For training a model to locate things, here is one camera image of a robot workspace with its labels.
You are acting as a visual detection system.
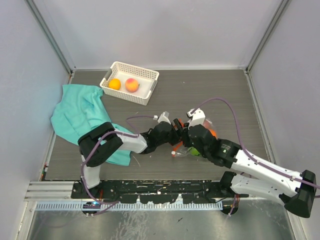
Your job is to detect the clear zip bag orange seal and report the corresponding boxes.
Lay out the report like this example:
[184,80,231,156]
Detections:
[171,118,219,158]

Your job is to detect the fake peach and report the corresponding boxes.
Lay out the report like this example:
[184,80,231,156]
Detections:
[125,78,140,93]

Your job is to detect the yellow fake lemon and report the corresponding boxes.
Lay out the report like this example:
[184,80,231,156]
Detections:
[108,78,122,91]

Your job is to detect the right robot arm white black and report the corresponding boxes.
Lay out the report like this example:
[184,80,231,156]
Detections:
[181,124,316,218]

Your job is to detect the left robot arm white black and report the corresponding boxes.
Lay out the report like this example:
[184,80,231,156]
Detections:
[78,118,184,198]

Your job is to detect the green fake fruit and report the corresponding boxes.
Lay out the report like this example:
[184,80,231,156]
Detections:
[189,147,201,156]

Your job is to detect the orange fake orange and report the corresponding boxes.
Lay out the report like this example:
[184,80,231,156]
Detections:
[208,128,217,138]

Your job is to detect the white perforated plastic basket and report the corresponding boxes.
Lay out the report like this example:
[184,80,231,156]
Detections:
[99,61,160,106]

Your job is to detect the teal cloth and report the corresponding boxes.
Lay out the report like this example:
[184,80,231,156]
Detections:
[50,84,133,167]

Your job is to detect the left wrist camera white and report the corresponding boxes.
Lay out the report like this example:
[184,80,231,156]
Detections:
[153,111,171,124]

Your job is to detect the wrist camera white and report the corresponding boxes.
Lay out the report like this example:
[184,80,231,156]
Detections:
[186,108,206,128]
[153,111,171,124]

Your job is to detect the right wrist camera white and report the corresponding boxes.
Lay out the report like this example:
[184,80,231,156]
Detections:
[186,108,206,128]

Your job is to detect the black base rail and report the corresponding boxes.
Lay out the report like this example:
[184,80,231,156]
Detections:
[71,179,241,204]

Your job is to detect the grey slotted cable duct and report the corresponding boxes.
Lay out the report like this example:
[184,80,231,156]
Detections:
[35,200,223,212]

